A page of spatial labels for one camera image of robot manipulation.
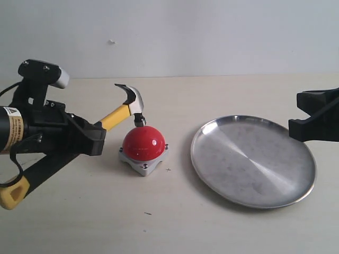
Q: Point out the red dome push button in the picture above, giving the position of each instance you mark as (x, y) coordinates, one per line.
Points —
(143, 148)

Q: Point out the round stainless steel plate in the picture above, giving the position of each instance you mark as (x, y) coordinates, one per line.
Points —
(253, 162)

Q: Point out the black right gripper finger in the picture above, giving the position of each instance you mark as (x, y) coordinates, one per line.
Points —
(311, 101)
(318, 127)

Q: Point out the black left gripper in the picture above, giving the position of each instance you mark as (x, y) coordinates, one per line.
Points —
(45, 124)

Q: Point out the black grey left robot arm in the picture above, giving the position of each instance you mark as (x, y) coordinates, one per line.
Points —
(12, 129)

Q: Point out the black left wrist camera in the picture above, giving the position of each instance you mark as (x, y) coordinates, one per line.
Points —
(44, 72)

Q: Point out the yellow black claw hammer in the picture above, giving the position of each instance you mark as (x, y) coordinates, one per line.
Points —
(36, 168)

